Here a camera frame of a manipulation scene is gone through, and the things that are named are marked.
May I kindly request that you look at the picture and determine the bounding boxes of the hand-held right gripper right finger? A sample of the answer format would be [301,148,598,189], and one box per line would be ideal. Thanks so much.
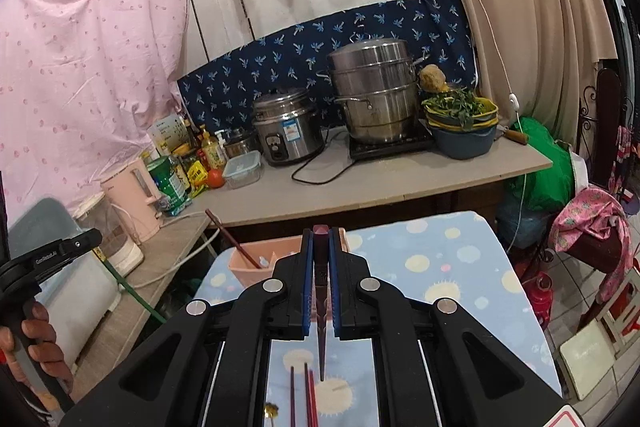
[327,229,568,427]

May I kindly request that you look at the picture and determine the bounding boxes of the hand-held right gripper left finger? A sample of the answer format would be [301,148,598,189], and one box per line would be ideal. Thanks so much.
[60,229,316,427]

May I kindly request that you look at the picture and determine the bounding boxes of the pink plastic utensil holder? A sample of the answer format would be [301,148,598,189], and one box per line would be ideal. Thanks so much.
[228,227,351,289]

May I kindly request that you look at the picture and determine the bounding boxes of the bright red chopstick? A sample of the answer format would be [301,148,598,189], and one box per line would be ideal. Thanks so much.
[309,369,319,427]

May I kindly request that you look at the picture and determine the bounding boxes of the person's left hand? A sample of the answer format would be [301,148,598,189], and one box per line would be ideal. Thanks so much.
[0,302,76,390]

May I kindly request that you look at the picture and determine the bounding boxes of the grey lid storage box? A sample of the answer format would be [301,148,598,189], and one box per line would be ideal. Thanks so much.
[7,197,122,348]

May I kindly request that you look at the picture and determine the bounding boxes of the white round appliance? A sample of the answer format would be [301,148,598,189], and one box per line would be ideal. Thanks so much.
[74,197,146,278]

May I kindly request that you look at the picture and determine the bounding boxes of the pink electric kettle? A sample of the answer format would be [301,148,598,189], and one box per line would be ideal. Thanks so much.
[100,157,163,243]

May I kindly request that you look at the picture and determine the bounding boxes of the green rod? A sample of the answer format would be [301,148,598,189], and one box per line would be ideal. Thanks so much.
[102,252,168,325]

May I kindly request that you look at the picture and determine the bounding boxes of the blue dotted tablecloth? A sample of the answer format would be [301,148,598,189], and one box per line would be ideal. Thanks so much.
[192,209,563,427]

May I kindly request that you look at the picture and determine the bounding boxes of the clear food container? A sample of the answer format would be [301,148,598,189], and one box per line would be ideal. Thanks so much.
[222,151,262,188]

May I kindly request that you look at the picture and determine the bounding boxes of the green can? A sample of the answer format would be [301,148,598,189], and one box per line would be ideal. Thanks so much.
[146,155,186,212]

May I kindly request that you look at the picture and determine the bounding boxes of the blue green packet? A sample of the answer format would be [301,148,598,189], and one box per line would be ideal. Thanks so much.
[160,197,193,218]

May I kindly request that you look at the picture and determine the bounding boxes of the black induction cooker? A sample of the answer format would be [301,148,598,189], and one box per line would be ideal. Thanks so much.
[348,127,436,160]

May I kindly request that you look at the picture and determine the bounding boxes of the small steel pot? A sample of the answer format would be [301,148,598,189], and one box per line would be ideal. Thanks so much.
[222,129,258,160]

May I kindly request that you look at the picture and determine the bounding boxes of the steel rice cooker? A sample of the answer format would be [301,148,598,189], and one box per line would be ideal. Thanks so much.
[251,88,326,166]

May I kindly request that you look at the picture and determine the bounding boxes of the yellow snack packet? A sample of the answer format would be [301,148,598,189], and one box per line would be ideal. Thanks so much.
[187,159,210,198]

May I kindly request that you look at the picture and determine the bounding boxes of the yellow liquid bottle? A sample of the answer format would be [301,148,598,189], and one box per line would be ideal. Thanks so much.
[202,129,228,172]

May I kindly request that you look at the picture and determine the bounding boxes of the dark sauce bottle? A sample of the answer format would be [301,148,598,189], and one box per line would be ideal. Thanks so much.
[182,117,201,152]

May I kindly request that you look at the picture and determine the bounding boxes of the pink printed curtain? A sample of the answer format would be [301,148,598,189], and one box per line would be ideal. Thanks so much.
[0,0,193,218]

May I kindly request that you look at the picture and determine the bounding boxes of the blue plastic basin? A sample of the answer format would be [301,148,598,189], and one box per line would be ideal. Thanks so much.
[429,122,498,160]

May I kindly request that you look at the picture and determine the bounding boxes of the blue plastic bag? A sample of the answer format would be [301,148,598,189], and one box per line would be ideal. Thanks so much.
[495,197,551,253]

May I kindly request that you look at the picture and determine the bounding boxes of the steel steamer pot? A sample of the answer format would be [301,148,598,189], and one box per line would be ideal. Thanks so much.
[327,38,432,145]

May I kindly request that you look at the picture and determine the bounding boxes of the red cylinder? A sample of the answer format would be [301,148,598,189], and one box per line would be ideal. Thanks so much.
[522,272,553,328]

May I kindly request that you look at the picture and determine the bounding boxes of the leafy greens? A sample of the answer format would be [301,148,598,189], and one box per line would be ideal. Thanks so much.
[422,88,488,130]

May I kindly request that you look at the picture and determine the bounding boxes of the blue printed cloth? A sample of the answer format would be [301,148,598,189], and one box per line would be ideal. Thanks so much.
[177,0,478,142]

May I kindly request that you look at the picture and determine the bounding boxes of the brown loofah sponge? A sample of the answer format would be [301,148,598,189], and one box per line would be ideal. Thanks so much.
[418,64,447,94]

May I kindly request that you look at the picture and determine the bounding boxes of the green plastic bag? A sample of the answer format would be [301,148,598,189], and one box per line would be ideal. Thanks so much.
[502,117,576,212]

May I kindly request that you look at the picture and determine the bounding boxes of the white board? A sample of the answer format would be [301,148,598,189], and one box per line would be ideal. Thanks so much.
[559,319,615,402]

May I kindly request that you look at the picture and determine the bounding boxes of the pink floral cloth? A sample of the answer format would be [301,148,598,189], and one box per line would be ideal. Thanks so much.
[547,187,633,303]

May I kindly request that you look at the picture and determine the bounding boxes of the red white card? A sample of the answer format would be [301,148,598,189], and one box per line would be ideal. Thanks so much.
[540,408,593,427]

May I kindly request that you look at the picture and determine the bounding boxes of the beige curtain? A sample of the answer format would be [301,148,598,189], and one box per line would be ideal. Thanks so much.
[385,0,621,148]

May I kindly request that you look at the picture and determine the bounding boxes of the black power cable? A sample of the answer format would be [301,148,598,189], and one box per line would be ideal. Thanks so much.
[291,142,361,185]

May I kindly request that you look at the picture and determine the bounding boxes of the white power cable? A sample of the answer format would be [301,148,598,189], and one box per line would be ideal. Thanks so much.
[111,202,221,289]

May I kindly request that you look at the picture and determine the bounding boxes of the wooden handle knife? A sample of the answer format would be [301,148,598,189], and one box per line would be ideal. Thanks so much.
[495,125,530,145]

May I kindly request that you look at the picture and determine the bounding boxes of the white cord with switch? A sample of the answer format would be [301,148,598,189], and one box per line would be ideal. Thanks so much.
[425,0,528,253]

